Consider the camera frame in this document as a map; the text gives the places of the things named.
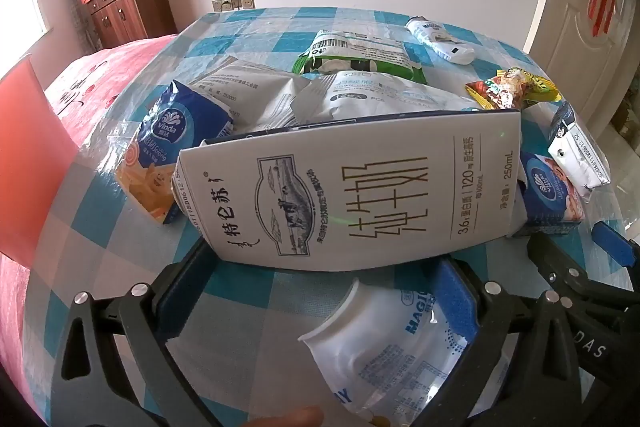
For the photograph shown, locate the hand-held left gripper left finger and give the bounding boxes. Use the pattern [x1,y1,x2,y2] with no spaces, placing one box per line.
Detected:
[52,234,251,427]

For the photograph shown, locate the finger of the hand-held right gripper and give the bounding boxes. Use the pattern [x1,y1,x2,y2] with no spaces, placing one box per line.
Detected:
[592,223,640,280]
[526,235,640,308]

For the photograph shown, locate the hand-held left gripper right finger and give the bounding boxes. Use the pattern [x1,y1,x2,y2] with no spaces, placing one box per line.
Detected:
[402,257,583,427]

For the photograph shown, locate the blue tissue pack baby print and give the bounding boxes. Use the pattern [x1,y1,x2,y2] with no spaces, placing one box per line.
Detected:
[515,152,586,235]

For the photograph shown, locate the large white milk carton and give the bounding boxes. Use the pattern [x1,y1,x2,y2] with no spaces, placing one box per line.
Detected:
[172,109,523,272]

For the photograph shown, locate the blue and orange tissue pack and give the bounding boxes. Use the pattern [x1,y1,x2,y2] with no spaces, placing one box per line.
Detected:
[116,79,235,224]

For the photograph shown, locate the person's left hand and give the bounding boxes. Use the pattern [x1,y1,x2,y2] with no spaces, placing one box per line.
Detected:
[247,406,325,427]

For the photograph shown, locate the small white plastic packet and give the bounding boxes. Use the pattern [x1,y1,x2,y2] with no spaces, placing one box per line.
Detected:
[547,102,612,202]

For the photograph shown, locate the white tube blue print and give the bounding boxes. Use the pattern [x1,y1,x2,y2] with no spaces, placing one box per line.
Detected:
[299,279,468,427]

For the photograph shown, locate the colourful snack wrapper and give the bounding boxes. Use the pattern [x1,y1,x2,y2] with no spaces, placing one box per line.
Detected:
[465,67,561,112]

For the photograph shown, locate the pale grey mailer bag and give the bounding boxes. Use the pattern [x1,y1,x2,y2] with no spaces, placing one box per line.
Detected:
[295,69,481,128]

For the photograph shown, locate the grey mailer bag with label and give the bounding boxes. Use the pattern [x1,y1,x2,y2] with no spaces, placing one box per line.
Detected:
[192,56,311,140]

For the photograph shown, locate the white door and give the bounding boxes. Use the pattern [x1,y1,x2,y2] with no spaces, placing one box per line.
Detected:
[522,0,640,108]

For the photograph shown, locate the white wipes pack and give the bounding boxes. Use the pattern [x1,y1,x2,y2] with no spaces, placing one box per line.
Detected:
[405,17,476,65]

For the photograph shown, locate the green and white snack bag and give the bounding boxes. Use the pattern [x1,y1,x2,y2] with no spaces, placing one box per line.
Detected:
[292,29,428,85]

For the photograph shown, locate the wooden cabinet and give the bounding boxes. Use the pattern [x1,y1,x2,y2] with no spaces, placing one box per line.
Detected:
[80,0,178,52]

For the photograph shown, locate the blue checked tablecloth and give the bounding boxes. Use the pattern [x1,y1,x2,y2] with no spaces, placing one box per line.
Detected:
[22,7,640,427]

